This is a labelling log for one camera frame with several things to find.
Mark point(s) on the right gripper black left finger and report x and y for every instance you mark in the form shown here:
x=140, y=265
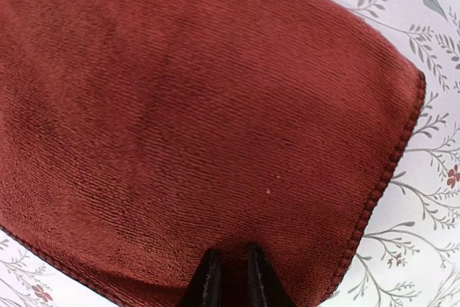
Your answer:
x=204, y=288

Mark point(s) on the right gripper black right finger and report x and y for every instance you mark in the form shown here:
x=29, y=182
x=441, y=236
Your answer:
x=265, y=288

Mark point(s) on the dark red towel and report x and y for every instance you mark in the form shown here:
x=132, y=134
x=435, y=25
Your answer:
x=138, y=134

